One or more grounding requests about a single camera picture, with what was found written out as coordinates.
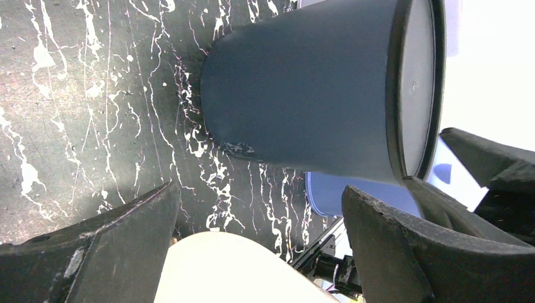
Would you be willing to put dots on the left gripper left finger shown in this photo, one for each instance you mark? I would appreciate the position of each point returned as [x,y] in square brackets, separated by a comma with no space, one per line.
[116,256]

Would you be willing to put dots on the white orange drawer box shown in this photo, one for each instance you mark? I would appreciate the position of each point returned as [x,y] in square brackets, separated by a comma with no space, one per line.
[224,267]

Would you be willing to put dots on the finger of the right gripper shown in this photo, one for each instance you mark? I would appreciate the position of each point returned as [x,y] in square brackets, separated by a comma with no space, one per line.
[508,174]

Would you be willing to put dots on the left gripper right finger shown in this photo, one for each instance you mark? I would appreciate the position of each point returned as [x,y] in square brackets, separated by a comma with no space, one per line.
[449,255]

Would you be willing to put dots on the blue plastic bucket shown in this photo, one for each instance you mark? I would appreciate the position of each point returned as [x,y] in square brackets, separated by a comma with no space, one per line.
[448,174]

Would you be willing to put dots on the dark navy bucket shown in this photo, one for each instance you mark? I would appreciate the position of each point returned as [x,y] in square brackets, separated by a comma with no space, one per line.
[347,88]

